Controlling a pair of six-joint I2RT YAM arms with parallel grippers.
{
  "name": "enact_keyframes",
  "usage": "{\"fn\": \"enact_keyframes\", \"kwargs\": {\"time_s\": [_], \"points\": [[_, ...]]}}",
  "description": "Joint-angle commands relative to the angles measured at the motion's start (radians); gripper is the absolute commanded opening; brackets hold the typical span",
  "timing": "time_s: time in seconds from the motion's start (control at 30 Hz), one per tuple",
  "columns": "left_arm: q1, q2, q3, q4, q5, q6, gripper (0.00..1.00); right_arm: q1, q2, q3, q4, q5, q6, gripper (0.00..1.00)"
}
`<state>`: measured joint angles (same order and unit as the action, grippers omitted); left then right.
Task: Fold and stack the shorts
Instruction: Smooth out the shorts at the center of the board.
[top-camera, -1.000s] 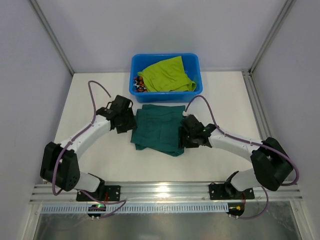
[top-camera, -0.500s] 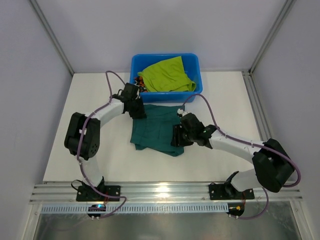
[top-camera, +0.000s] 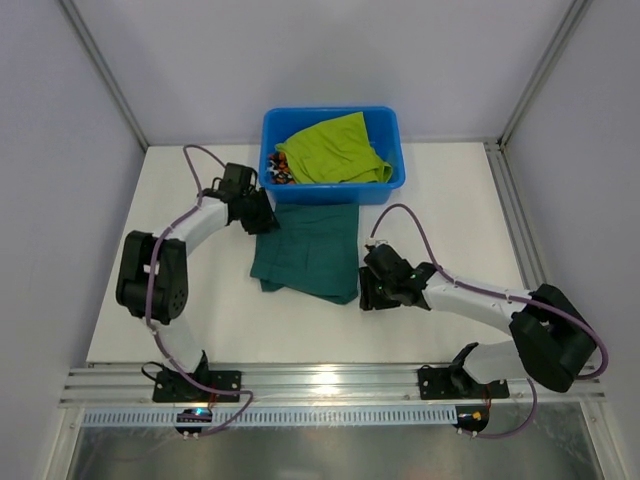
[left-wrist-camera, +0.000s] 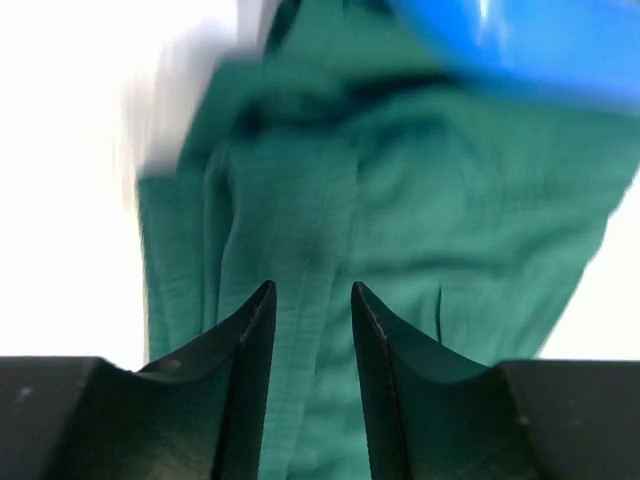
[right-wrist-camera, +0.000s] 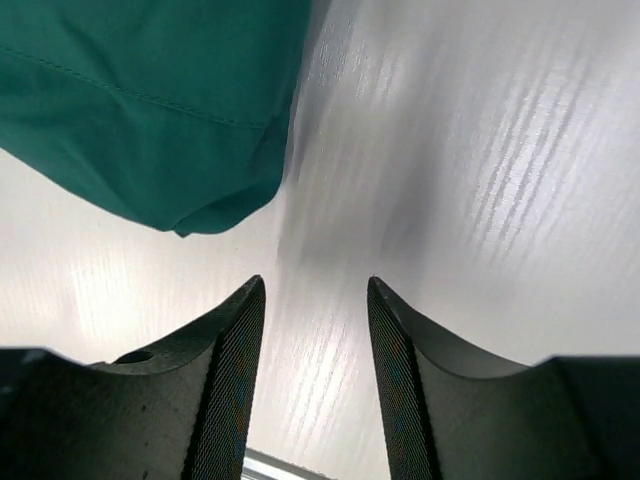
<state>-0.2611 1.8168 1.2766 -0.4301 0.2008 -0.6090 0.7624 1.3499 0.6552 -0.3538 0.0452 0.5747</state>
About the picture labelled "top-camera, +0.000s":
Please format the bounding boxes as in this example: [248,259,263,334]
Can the dark green shorts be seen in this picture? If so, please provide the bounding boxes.
[250,203,360,305]

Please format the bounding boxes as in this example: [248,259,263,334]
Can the lime green shorts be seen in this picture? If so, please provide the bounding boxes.
[273,112,393,184]

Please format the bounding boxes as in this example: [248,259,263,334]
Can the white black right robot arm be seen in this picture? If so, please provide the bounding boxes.
[359,242,597,399]

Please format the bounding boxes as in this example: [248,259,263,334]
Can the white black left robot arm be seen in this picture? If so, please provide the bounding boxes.
[116,163,279,403]

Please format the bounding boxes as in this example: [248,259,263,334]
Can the orange black patterned shorts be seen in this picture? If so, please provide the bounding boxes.
[267,152,295,185]

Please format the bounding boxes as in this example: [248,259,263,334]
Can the blue plastic bin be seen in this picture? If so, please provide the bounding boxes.
[258,106,406,205]

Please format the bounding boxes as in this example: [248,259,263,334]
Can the right controller board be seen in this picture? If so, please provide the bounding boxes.
[453,405,490,437]

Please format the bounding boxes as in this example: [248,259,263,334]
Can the controller board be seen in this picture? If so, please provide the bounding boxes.
[174,407,213,439]
[453,405,490,437]

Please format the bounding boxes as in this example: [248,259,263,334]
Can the left controller board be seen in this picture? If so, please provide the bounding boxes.
[174,407,213,439]

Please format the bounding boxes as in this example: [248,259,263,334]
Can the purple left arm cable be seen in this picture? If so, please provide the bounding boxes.
[147,144,254,441]

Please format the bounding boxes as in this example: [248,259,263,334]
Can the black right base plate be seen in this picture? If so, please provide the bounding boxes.
[417,365,510,400]

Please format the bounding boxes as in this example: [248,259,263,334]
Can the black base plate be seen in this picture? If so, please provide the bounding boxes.
[417,365,510,400]
[144,361,242,403]

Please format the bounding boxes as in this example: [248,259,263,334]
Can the grey slotted cable duct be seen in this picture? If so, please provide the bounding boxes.
[81,405,455,428]

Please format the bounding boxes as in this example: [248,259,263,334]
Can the aluminium mounting rail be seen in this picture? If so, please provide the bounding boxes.
[58,362,606,409]

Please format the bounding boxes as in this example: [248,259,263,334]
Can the right side aluminium rail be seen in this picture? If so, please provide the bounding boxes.
[484,139,547,290]

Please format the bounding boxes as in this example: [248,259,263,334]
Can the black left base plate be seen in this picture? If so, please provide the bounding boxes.
[144,361,242,403]

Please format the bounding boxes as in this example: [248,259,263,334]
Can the left aluminium frame post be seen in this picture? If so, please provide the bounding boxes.
[56,0,150,152]

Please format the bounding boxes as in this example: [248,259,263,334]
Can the aluminium frame post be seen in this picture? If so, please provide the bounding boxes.
[498,0,592,148]
[56,0,150,152]

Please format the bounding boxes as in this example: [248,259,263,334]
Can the right aluminium frame post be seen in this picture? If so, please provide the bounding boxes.
[498,0,592,148]

